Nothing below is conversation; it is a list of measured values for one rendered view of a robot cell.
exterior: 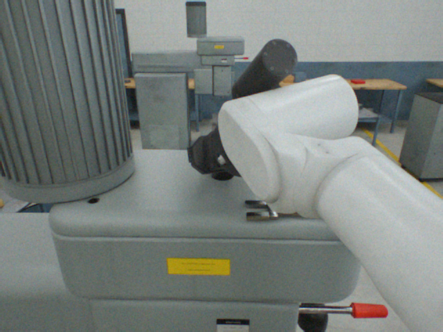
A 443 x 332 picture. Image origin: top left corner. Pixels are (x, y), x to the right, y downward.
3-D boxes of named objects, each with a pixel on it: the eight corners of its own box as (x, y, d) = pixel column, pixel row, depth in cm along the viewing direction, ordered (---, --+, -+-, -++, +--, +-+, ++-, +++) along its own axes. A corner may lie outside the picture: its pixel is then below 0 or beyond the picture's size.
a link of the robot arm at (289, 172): (291, 124, 38) (378, 205, 28) (217, 146, 35) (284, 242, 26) (297, 70, 33) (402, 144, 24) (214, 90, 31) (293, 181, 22)
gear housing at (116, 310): (278, 252, 78) (281, 216, 74) (296, 350, 56) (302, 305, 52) (134, 250, 79) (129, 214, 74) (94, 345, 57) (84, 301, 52)
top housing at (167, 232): (324, 214, 74) (333, 147, 67) (367, 312, 50) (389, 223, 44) (112, 211, 75) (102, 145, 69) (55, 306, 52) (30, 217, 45)
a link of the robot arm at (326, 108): (310, 158, 42) (372, 141, 31) (231, 185, 39) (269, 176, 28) (281, 72, 42) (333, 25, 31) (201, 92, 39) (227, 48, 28)
